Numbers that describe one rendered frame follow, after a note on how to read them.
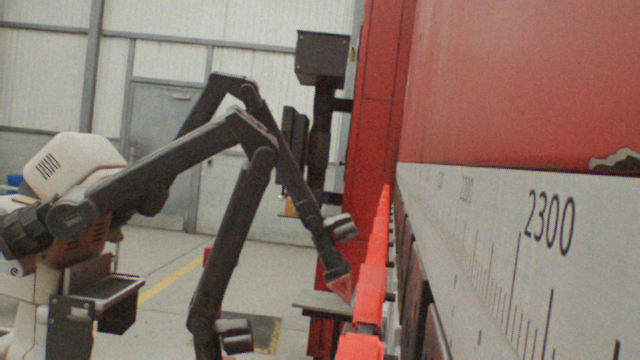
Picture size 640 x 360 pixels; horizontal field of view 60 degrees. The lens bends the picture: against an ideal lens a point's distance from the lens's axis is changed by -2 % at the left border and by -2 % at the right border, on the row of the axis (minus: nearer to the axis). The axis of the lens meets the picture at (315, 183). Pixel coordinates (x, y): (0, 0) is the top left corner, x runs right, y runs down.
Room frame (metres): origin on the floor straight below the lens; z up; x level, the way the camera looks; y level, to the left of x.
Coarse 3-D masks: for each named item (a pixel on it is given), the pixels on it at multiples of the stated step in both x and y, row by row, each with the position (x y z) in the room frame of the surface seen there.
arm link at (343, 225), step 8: (312, 216) 1.51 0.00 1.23; (336, 216) 1.57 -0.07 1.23; (344, 216) 1.55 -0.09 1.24; (312, 224) 1.51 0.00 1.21; (320, 224) 1.51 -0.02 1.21; (328, 224) 1.53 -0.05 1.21; (336, 224) 1.54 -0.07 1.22; (344, 224) 1.54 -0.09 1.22; (352, 224) 1.54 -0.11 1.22; (312, 232) 1.52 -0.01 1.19; (320, 232) 1.52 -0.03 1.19; (336, 232) 1.54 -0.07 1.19; (344, 232) 1.54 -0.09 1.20; (352, 232) 1.54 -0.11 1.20; (344, 240) 1.55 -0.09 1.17
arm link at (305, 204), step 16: (240, 96) 1.41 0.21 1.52; (256, 96) 1.41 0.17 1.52; (256, 112) 1.45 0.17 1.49; (272, 128) 1.46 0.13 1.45; (288, 160) 1.48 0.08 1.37; (288, 176) 1.49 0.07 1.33; (288, 192) 1.50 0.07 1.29; (304, 192) 1.50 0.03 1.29; (304, 208) 1.51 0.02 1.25; (304, 224) 1.52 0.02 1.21
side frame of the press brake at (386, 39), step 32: (384, 0) 2.41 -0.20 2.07; (384, 32) 2.40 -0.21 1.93; (384, 64) 2.40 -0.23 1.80; (384, 96) 2.40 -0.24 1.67; (352, 128) 2.41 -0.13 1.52; (384, 128) 2.40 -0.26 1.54; (352, 160) 2.41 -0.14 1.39; (384, 160) 2.40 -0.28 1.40; (352, 192) 2.41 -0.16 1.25; (352, 256) 2.41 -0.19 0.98
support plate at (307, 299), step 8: (296, 296) 1.57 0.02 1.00; (304, 296) 1.57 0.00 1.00; (312, 296) 1.58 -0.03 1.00; (320, 296) 1.59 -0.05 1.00; (328, 296) 1.60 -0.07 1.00; (336, 296) 1.61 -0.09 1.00; (296, 304) 1.48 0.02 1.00; (304, 304) 1.49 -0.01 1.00; (312, 304) 1.50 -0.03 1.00; (320, 304) 1.51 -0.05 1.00; (328, 304) 1.52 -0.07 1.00; (336, 304) 1.53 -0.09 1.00; (344, 304) 1.53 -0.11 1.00; (336, 312) 1.47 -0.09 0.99; (344, 312) 1.47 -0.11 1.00; (352, 312) 1.47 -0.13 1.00; (384, 312) 1.50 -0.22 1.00
